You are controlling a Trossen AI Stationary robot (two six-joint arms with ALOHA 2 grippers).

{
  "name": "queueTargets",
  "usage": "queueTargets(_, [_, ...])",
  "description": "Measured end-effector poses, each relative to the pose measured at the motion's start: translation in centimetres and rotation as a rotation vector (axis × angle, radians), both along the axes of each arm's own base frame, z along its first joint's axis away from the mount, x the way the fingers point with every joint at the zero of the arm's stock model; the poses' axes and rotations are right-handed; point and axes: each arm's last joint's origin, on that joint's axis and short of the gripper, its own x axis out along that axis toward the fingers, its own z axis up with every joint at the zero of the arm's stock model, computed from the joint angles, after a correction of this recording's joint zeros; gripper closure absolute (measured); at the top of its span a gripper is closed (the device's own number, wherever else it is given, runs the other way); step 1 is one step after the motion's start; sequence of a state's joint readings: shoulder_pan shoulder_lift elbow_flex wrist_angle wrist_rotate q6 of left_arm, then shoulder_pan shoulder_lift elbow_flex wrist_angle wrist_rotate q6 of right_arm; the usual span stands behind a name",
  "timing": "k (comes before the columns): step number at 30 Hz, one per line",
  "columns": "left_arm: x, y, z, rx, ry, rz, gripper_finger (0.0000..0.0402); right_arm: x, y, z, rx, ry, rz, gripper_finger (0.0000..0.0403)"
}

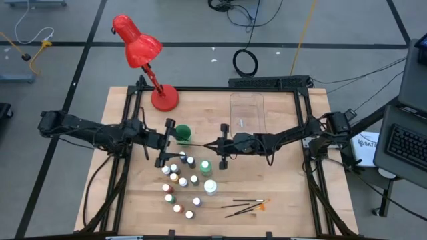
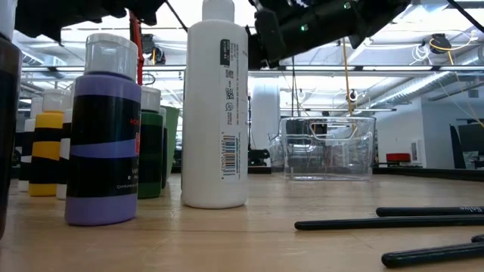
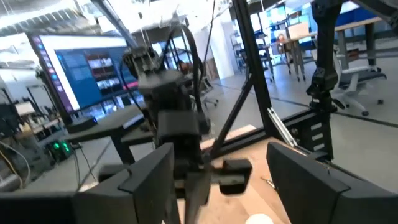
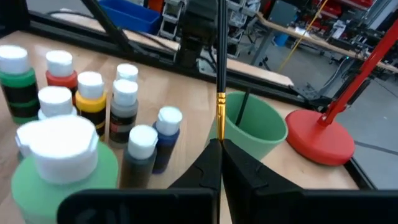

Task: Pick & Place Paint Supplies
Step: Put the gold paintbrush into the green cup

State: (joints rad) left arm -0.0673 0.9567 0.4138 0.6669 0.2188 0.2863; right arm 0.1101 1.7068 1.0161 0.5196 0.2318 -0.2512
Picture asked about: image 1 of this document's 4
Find clear plastic bin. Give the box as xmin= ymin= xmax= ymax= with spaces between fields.
xmin=229 ymin=92 xmax=267 ymax=143

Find white cardboard box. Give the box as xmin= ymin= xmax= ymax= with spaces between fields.
xmin=350 ymin=131 xmax=381 ymax=168

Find yellow cable with black plug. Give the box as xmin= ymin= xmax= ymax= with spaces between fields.
xmin=0 ymin=31 xmax=31 ymax=63

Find long yellow cable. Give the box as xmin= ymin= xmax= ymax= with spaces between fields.
xmin=289 ymin=0 xmax=318 ymax=76

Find red desk lamp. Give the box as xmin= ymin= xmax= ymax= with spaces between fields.
xmin=111 ymin=13 xmax=180 ymax=113

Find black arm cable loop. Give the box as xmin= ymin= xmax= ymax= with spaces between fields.
xmin=82 ymin=155 xmax=113 ymax=229

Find grey cart shelf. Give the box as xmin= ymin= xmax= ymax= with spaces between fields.
xmin=372 ymin=105 xmax=427 ymax=190

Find black cable bundle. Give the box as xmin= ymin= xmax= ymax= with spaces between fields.
xmin=207 ymin=0 xmax=284 ymax=29

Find black power strip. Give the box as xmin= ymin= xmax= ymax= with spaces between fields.
xmin=228 ymin=75 xmax=313 ymax=89

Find black keyboard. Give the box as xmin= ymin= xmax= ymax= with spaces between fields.
xmin=385 ymin=123 xmax=427 ymax=173

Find white floor cable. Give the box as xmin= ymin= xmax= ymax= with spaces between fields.
xmin=13 ymin=0 xmax=55 ymax=45

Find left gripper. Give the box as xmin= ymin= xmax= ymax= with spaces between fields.
xmin=146 ymin=119 xmax=181 ymax=168

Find grey cart base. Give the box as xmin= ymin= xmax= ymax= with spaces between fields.
xmin=0 ymin=71 xmax=37 ymax=84
xmin=3 ymin=0 xmax=67 ymax=8

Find white round object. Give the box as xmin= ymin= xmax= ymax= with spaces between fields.
xmin=378 ymin=167 xmax=397 ymax=180

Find coiled black cable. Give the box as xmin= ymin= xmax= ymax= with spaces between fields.
xmin=232 ymin=0 xmax=262 ymax=78

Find black floor cables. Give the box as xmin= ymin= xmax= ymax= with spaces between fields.
xmin=310 ymin=57 xmax=408 ymax=95

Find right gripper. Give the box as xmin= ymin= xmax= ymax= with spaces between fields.
xmin=203 ymin=123 xmax=240 ymax=170

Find green plastic cup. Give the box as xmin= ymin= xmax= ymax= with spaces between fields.
xmin=173 ymin=124 xmax=193 ymax=147

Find large white paint bottle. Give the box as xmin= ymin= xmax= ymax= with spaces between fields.
xmin=203 ymin=179 xmax=218 ymax=196

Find dark monitor screen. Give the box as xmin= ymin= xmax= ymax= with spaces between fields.
xmin=416 ymin=32 xmax=427 ymax=66

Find large green paint bottle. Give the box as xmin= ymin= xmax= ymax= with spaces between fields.
xmin=199 ymin=160 xmax=213 ymax=177

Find yellow extension cable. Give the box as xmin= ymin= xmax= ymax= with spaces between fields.
xmin=29 ymin=39 xmax=53 ymax=76

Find black caster base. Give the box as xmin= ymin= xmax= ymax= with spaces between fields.
xmin=0 ymin=102 xmax=14 ymax=121

